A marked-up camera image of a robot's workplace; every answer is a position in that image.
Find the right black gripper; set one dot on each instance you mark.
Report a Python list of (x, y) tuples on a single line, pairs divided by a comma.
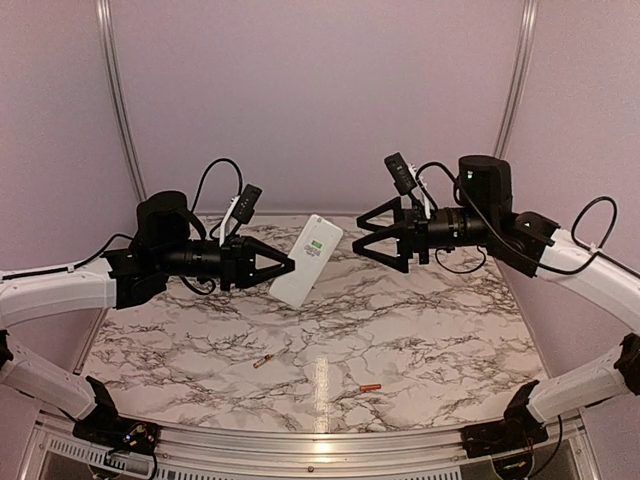
[(413, 235)]

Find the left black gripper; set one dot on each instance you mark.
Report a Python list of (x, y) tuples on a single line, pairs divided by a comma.
[(237, 262)]

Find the white remote control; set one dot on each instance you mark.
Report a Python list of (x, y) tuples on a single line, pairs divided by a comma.
[(311, 252)]

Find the gold AAA battery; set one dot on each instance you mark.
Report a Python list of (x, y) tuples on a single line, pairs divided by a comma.
[(263, 361)]

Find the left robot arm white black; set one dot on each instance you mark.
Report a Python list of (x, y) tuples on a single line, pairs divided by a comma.
[(170, 242)]

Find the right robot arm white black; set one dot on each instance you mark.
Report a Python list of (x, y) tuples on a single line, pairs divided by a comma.
[(538, 247)]

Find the orange AAA battery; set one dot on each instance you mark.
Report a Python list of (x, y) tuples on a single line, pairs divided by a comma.
[(369, 387)]

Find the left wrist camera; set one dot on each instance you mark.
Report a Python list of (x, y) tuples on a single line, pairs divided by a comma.
[(244, 208)]

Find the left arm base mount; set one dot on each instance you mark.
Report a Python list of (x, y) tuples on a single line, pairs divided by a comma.
[(104, 425)]

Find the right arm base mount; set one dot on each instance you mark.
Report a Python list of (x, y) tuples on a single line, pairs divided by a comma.
[(516, 429)]

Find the right aluminium frame post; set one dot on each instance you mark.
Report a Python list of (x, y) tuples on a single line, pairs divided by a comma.
[(521, 65)]

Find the aluminium frame post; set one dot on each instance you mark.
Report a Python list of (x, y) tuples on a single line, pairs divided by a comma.
[(104, 16), (521, 65)]

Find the front aluminium frame rail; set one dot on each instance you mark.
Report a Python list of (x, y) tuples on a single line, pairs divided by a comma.
[(187, 452)]

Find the left aluminium frame post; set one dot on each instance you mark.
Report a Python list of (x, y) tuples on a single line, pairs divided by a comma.
[(104, 16)]

